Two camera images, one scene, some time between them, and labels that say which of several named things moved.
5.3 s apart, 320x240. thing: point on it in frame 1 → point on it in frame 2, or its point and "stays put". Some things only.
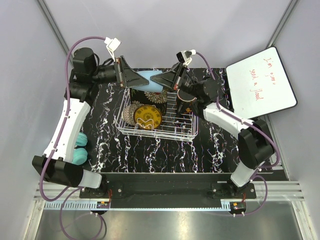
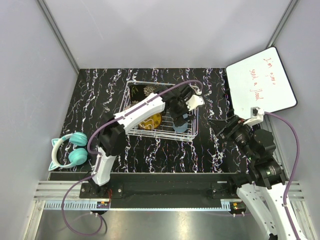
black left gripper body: (110, 73) → (179, 110)
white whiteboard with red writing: (259, 84) stays put
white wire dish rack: (156, 114) stays put
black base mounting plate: (204, 190) stays put
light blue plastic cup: (152, 87) → (181, 128)
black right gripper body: (185, 83) → (239, 134)
